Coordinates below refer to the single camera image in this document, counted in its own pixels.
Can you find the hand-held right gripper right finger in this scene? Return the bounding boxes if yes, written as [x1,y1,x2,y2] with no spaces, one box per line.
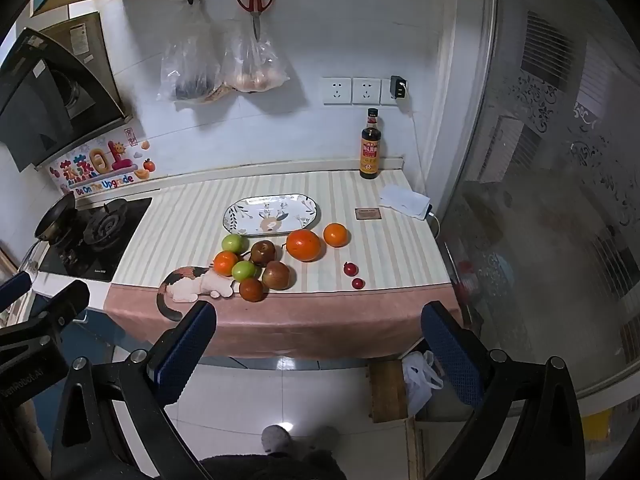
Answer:
[421,301,586,480]

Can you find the red handled scissors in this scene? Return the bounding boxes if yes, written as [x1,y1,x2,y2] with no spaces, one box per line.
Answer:
[236,0,275,41]

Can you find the black gas stove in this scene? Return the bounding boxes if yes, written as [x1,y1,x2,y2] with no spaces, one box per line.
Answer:
[39,197,153,277]

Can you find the person's dark clothing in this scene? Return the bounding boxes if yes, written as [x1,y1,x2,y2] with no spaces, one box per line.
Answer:
[200,449,348,480]

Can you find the dark red apple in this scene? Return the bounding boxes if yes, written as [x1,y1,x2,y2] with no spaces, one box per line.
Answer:
[239,278,265,303]

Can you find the plastic bag of onions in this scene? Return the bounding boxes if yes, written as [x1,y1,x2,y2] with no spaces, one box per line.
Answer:
[220,17,291,93]

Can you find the white folded paper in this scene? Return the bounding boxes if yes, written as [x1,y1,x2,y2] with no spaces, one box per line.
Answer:
[378,184,433,220]

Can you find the white plastic bag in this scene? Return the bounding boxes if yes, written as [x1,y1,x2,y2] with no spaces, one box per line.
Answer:
[401,351,445,418]

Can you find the black frying pan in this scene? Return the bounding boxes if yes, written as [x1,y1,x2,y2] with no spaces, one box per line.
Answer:
[22,192,77,261]

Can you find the dark soy sauce bottle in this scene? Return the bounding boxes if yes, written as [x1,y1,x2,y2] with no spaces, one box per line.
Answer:
[359,108,383,179]

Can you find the white charger cable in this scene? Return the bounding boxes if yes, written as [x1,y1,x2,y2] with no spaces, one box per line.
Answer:
[397,97,443,241]

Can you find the plastic bag with dark contents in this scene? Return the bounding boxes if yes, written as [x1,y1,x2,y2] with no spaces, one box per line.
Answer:
[157,2,223,102]

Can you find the black range hood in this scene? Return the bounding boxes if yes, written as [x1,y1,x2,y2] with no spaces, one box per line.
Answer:
[0,12,128,173]

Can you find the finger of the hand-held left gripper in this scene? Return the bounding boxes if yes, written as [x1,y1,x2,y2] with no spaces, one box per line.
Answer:
[0,270,39,311]
[29,280,91,334]

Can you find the wooden board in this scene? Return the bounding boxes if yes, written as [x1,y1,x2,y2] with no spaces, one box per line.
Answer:
[367,360,411,423]

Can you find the medium orange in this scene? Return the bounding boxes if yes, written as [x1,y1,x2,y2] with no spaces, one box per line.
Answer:
[323,223,349,248]

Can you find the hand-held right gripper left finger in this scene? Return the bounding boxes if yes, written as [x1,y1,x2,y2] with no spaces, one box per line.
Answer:
[50,300,218,480]

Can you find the striped tablecloth with cat print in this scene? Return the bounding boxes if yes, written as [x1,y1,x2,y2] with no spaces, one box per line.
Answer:
[103,169,463,361]

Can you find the large orange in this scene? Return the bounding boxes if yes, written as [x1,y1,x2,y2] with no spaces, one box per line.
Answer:
[286,229,322,262]

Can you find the grey slipper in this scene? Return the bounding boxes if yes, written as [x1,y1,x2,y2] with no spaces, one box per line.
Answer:
[307,426,341,453]
[261,424,294,453]

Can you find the small orange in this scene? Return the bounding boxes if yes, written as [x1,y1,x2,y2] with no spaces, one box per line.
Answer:
[213,251,239,277]

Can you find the colourful wall sticker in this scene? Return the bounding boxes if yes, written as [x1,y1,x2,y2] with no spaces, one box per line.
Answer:
[50,127,156,196]

